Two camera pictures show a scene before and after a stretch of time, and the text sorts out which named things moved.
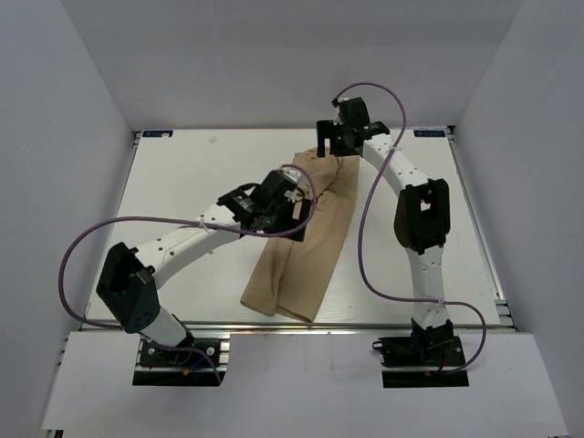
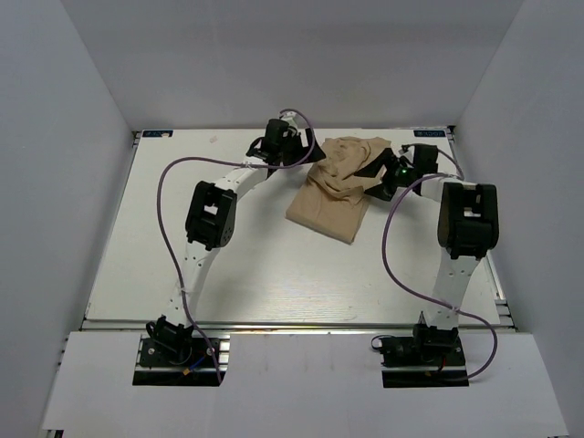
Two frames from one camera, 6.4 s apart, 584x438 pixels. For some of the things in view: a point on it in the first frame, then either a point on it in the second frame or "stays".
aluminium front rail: [461, 326] stays
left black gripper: [289, 221] to [297, 137]
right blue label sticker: [429, 133] stays
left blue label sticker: [157, 133] stays
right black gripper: [327, 130] to [387, 189]
